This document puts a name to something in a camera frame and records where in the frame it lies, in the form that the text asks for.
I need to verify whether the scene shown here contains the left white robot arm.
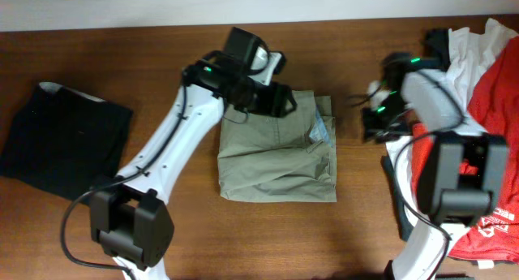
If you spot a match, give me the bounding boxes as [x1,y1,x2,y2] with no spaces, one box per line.
[88,78,297,279]

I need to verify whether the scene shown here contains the white garment in pile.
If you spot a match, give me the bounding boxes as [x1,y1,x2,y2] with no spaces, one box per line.
[386,19,518,251]

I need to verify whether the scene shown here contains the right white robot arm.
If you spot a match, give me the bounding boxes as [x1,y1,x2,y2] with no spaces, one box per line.
[362,65,509,279]

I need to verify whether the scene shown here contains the red printed t-shirt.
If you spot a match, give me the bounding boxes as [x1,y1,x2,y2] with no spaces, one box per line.
[411,36,519,265]

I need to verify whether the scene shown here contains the folded black shorts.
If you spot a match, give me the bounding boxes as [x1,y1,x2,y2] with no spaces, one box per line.
[1,82,133,200]

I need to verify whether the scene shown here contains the black garment in pile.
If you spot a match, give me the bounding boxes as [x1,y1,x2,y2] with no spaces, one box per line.
[382,28,450,242]

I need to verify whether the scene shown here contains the khaki green shorts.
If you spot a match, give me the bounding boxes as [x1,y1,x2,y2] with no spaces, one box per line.
[217,91,337,203]

